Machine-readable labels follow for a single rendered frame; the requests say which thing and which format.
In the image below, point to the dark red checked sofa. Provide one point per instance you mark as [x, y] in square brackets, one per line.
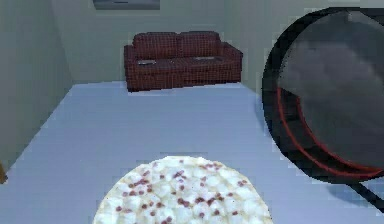
[186, 71]

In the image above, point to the white cake with red sprinkles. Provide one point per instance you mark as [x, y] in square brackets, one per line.
[183, 196]

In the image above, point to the black round pan red rings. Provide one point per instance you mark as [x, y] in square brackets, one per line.
[336, 100]

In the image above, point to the brown wooden furniture corner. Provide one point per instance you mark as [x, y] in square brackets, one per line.
[2, 175]

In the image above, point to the grey framed wall picture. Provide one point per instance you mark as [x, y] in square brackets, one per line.
[126, 4]

